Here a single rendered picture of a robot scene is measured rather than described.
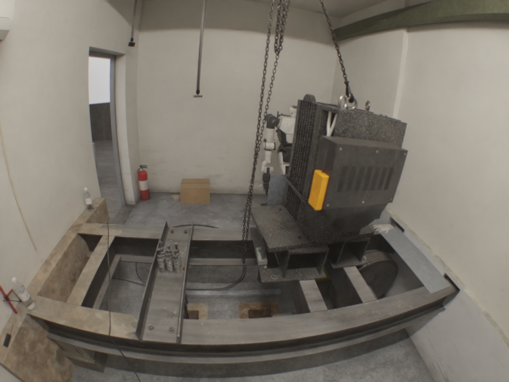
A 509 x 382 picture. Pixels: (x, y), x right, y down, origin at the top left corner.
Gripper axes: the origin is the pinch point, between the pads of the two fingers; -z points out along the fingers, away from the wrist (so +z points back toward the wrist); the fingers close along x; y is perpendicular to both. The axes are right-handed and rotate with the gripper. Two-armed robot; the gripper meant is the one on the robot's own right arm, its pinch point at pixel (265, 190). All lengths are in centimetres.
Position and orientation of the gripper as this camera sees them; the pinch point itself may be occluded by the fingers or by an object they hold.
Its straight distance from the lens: 257.4
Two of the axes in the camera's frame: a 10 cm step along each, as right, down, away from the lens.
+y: 9.8, 0.1, 1.8
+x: 1.8, 2.6, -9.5
